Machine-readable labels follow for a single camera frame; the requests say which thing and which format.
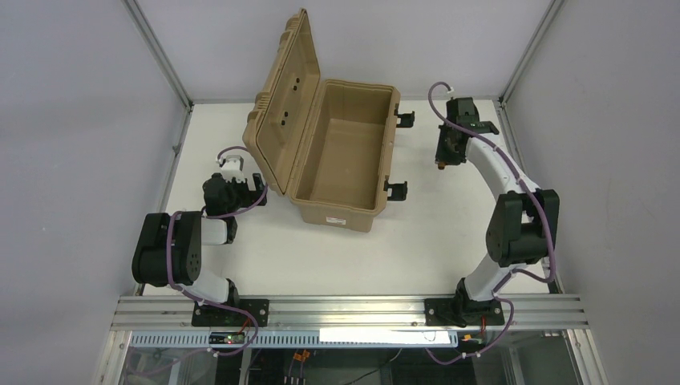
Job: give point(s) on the right aluminium frame post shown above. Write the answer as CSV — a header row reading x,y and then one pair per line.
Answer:
x,y
502,102

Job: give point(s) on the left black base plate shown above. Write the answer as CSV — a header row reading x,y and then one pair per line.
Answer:
x,y
211,316

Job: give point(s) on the lower black toolbox latch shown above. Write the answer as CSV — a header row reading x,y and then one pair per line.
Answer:
x,y
395,191

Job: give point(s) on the perforated cable tray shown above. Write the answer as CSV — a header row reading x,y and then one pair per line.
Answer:
x,y
317,339

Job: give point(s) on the aluminium frame post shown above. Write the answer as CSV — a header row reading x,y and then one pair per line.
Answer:
x,y
502,102
167,69

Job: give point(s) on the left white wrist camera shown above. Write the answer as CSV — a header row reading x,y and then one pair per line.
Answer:
x,y
231,168

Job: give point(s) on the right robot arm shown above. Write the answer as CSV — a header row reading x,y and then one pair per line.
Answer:
x,y
522,228

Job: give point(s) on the left aluminium frame post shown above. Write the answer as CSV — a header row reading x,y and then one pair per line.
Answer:
x,y
167,69

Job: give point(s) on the black toolbox latch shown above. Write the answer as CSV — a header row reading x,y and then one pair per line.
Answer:
x,y
404,119
395,191

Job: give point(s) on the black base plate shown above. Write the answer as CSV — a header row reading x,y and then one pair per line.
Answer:
x,y
211,316
461,312

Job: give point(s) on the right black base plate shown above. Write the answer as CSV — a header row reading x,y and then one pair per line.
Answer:
x,y
461,312

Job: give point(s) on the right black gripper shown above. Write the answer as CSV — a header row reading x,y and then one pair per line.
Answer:
x,y
449,150

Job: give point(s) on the aluminium mounting rail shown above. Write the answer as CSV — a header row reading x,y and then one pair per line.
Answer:
x,y
522,312

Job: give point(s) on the tan plastic toolbox bin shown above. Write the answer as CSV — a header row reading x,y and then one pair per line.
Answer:
x,y
326,144

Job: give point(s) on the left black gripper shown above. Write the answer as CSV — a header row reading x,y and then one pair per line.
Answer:
x,y
255,189

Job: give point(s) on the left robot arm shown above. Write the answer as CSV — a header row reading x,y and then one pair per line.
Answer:
x,y
169,248

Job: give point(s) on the upper black toolbox latch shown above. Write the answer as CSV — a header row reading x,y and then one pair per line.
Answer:
x,y
404,119

